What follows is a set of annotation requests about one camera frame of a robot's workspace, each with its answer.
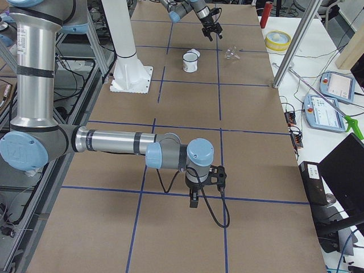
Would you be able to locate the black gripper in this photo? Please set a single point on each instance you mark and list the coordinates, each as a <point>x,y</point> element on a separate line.
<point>207,22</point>
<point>194,187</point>

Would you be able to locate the clear glass funnel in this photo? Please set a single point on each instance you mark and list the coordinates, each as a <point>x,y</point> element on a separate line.
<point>231,53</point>

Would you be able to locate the white enamel mug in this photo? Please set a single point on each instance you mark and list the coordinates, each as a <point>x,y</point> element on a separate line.
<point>190,60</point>

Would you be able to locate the yellow rimmed bowl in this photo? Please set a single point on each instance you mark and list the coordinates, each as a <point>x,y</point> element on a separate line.
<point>277,40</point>

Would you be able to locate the red cylinder tube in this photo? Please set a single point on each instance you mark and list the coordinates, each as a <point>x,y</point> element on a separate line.
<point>265,14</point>

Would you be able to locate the orange connector block far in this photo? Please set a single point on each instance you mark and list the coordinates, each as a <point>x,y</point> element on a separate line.
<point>290,115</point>

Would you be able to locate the orange connector block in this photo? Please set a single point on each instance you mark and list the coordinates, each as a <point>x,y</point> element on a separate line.
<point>296,137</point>
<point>290,115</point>

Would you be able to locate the orange connector block near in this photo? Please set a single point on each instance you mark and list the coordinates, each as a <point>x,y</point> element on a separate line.
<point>296,137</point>

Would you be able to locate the black computer box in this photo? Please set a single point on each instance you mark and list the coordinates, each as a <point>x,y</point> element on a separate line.
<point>313,185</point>

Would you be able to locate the near teach pendant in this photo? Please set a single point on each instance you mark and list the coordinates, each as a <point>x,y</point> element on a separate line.
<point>320,115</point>

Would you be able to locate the teach pendant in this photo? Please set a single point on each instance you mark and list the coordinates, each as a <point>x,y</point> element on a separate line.
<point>339,86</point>
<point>320,115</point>

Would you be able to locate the far teach pendant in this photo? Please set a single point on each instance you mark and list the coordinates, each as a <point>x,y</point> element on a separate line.
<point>339,86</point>

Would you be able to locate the wooden board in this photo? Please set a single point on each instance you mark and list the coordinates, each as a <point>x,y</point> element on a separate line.
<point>352,52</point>

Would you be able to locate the black monitor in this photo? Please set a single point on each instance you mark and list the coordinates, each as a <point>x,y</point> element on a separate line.
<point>342,170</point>

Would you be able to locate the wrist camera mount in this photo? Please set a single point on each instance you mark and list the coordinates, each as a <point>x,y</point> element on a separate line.
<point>217,177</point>
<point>215,11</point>

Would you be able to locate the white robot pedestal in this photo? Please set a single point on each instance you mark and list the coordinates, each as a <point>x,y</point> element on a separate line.
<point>129,75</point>

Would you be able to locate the aluminium frame post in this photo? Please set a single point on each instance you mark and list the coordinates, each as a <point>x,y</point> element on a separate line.
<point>299,35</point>

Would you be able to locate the green handled reacher grabber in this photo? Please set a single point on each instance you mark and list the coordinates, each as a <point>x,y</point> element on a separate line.
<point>318,94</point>

